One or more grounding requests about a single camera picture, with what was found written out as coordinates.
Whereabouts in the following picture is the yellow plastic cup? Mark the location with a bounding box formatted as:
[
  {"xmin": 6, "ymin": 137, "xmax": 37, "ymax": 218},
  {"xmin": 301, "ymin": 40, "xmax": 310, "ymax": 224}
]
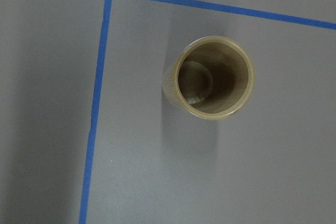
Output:
[{"xmin": 162, "ymin": 36, "xmax": 256, "ymax": 121}]

